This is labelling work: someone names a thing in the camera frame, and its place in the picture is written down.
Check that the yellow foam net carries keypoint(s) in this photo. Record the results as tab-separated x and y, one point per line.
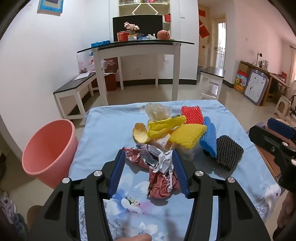
187	135

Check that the black foam net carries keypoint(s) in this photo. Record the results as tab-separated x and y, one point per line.
227	150

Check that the light blue floral cloth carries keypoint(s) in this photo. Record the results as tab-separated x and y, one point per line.
104	129

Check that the colourful cardboard box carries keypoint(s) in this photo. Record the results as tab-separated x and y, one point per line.
240	82

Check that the person's left hand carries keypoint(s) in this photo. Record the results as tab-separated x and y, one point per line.
137	237

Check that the pink flower bouquet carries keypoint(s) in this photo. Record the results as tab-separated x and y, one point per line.
131	27

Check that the long black-top white bench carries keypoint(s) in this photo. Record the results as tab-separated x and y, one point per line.
69	87

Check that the white wall shelf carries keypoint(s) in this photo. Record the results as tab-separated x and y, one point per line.
167	27

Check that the patterned knitted cloth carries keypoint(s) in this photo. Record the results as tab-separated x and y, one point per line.
11	217

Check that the white paper sheets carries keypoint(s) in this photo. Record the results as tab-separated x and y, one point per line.
82	76

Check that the small red box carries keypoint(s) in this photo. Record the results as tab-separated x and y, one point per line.
167	18

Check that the red foam net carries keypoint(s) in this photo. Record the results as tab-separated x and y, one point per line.
192	114

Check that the pink plastic bucket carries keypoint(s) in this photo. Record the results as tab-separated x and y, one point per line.
46	150

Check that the blue framed wall picture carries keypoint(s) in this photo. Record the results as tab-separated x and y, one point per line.
49	7

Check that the yellow plastic bag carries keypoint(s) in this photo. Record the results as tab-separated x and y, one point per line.
161	127

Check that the white plastic stool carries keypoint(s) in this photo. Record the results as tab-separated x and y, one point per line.
282	105

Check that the wooden desk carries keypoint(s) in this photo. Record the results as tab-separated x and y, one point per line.
276	80

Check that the clear bag of goods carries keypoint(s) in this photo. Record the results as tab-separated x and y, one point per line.
83	62

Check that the small black-top white bench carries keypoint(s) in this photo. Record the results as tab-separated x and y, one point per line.
212	71

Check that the blue foam net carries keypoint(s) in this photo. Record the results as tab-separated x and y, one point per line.
208	139

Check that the person's right hand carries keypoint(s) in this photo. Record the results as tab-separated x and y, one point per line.
288	210

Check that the white door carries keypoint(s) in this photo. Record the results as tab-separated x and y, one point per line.
218	41

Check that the blue shopping bag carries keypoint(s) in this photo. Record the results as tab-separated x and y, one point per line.
100	43

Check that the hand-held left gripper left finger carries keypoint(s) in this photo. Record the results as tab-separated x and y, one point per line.
115	176

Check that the red silver wrapper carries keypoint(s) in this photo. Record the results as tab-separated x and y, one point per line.
161	185

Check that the children's drawing board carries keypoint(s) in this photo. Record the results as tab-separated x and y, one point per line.
255	87

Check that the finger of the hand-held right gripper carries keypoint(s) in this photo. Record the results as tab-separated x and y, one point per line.
263	136
282	128

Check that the red pomegranate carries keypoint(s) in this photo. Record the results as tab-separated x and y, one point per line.
163	34

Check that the dark red paper bag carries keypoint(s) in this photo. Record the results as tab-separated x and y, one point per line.
112	64

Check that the black monitor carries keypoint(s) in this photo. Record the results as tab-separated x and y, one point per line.
148	25

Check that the wall socket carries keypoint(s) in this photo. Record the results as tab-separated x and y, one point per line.
139	71

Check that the white glass-top table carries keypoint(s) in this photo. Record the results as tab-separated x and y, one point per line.
138	49

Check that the crumpled clear plastic bag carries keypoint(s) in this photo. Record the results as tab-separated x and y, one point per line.
157	111

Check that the large orange peel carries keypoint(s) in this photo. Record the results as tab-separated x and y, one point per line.
138	134

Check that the diamond red paper decoration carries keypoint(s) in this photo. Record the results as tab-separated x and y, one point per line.
204	32

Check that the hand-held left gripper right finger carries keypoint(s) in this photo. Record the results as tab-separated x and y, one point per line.
181	173

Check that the rectangular red paper decoration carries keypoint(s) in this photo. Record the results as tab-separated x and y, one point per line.
203	12

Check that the red floor box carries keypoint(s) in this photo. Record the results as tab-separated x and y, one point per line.
110	82

